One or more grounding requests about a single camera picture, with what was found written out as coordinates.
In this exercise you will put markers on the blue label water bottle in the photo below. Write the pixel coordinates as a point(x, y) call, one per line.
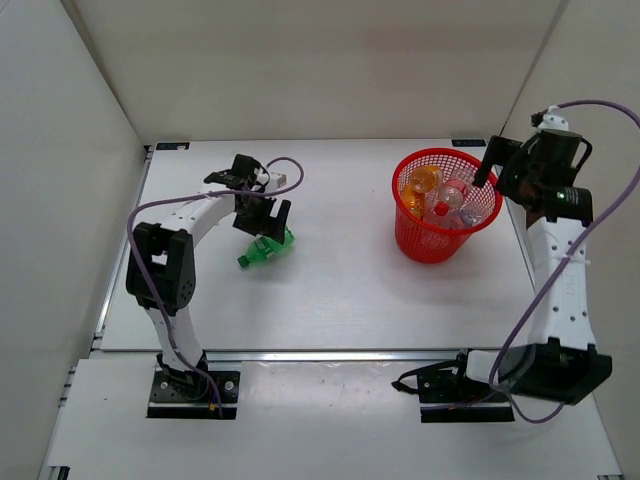
point(471, 215)

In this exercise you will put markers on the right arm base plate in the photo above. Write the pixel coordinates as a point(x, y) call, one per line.
point(447, 396)

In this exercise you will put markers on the red mesh plastic bin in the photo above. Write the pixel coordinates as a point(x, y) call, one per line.
point(429, 244)

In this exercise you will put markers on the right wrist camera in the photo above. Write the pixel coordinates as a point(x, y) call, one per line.
point(549, 119)

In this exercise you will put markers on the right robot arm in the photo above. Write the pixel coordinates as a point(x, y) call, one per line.
point(559, 361)

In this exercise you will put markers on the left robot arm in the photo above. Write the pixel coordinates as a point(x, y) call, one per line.
point(161, 271)

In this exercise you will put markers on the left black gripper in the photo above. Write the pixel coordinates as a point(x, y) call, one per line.
point(267, 225)

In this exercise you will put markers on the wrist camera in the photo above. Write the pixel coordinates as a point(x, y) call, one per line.
point(549, 119)
point(271, 180)

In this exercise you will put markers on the orange juice bottle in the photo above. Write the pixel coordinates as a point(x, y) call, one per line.
point(426, 178)
point(414, 201)

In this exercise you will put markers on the clear bottle with red label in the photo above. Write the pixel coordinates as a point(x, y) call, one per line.
point(443, 205)

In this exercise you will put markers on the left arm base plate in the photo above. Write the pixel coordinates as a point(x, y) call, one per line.
point(168, 401)

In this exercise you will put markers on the clear plastic bottle in bin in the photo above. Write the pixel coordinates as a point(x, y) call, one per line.
point(461, 178)

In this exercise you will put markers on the green plastic bottle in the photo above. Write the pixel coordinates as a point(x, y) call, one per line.
point(263, 248)

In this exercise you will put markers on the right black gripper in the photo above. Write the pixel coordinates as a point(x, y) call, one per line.
point(502, 152)

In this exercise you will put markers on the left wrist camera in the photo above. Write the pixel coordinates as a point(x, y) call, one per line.
point(271, 180)

